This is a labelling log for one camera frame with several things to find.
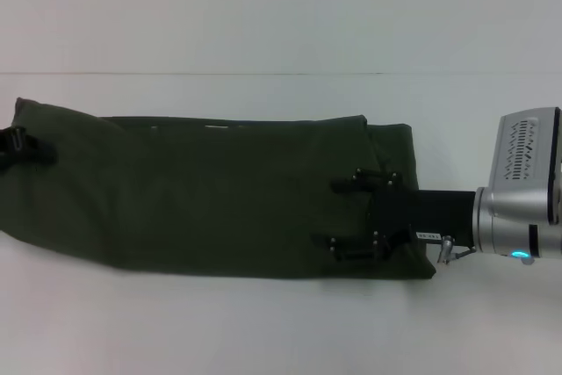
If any silver right cable plug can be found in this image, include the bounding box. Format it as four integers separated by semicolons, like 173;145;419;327
436;235;458;265

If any dark green t-shirt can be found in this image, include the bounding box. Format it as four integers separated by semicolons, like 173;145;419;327
0;96;436;282

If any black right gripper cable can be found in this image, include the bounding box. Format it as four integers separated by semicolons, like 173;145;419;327
450;245;479;261

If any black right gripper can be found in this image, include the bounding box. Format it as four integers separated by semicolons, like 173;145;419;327
309;166;479;265

